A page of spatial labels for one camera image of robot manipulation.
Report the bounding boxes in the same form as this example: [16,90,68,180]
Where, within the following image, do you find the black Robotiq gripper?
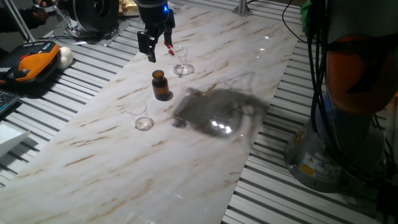
[134,0,177,63]

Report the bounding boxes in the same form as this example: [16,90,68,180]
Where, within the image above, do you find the dark sleeved person forearm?
[0,6,47,34]

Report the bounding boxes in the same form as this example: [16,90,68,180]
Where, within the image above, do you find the person hand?
[32,0,57,16]

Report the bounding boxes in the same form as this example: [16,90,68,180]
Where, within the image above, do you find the tall clear glass beaker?
[169,45,195,77]

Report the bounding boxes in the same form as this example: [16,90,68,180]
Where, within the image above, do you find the brown glass bottle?
[151,70,171,101]

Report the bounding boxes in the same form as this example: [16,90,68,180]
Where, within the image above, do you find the black round spool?
[67,0,120,35]

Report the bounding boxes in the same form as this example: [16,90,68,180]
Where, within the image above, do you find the short clear glass beaker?
[126,101,154,131]

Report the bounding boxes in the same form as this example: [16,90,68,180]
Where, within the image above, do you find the white rounded mouse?
[57,46,75,70]

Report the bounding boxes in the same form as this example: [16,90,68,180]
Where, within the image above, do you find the orange black teach pendant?
[0,40,60,85]

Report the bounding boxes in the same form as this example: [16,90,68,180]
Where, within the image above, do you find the white marble pattern mat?
[0,4,303,224]

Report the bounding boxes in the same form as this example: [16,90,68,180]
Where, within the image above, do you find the thin grey diagonal rod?
[2,0,35,43]

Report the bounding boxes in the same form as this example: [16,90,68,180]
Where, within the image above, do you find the green cloth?
[300,0,312,32]

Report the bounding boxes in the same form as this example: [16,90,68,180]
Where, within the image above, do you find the black computer keyboard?
[0,89,21,116]

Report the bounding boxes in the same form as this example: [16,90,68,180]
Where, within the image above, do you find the white paper sheet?
[0,123,31,158]

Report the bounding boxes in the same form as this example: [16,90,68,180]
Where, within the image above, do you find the short aluminium post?
[232,0,253,16]

